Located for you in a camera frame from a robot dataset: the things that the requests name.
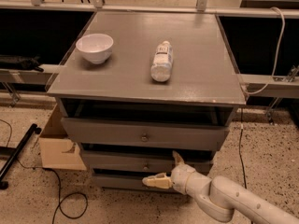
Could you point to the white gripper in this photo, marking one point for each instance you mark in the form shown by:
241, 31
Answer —
180, 177

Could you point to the grey drawer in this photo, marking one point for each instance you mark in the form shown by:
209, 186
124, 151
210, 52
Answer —
144, 134
131, 182
159, 160

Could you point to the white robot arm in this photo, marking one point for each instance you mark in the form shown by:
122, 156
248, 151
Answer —
219, 197

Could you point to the grey top drawer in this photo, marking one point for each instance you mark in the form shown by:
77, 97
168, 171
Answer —
144, 134

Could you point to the grey bottom drawer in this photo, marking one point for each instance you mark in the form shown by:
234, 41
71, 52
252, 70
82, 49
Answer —
131, 182

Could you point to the grey drawer cabinet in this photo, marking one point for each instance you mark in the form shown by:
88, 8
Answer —
203, 89

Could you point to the clear plastic bottle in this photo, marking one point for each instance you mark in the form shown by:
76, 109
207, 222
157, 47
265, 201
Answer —
161, 67

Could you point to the cardboard box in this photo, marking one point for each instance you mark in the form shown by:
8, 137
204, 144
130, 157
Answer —
56, 149

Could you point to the black stand leg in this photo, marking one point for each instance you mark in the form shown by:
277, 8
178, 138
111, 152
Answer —
10, 154

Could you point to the white bowl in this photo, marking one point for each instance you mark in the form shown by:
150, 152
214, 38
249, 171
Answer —
95, 48

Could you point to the black cloth bundle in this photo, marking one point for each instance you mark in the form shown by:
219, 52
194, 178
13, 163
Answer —
19, 63

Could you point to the metal rail bracket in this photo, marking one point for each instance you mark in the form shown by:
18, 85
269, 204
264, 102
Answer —
276, 101

